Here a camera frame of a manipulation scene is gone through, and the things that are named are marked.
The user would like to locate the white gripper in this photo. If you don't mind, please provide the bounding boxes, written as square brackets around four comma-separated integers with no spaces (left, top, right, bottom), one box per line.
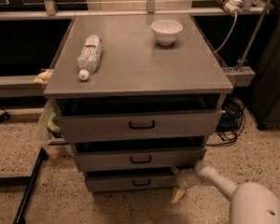
[171,167,200,203]

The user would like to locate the grey drawer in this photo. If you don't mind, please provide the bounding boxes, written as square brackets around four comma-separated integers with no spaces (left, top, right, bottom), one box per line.
[58,109,222,143]
[85,167,176,192]
[74,147,206,172]

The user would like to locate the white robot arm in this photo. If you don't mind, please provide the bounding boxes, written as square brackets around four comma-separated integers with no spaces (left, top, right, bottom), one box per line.
[171,160,280,224]

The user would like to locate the grey drawer cabinet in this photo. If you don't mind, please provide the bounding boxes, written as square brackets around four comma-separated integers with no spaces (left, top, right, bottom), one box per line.
[43,13,234,194]

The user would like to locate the dark cabinet at right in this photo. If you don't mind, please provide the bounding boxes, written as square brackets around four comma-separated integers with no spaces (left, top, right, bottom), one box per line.
[247,0,280,130]

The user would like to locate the clear plastic bag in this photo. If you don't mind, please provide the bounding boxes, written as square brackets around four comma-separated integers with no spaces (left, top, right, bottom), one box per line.
[33,102,71,157]

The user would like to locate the clear plastic bottle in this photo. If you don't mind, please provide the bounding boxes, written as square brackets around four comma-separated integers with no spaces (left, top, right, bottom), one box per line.
[77,35,103,81]

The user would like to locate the white ceramic bowl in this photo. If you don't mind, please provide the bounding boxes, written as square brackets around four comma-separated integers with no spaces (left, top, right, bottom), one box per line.
[151,20,183,45]

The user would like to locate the yellow snack packet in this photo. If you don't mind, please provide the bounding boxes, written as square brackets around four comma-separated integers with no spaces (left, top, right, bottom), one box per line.
[35,69,53,85]

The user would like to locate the white power strip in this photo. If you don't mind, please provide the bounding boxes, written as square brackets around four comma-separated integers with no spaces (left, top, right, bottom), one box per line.
[215,0,243,16]

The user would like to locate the black cable bundle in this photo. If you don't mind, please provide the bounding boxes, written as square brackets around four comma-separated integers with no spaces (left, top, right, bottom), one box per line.
[205,96,246,147]

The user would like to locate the black floor frame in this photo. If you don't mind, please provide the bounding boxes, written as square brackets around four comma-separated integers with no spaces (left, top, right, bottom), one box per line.
[0,148,49,224]

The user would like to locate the white power cable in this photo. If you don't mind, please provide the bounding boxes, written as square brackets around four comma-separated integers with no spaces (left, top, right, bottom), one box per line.
[212,12,239,56]

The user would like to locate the grey metal rail frame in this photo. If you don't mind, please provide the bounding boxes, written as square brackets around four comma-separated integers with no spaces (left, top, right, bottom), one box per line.
[0,0,275,99]

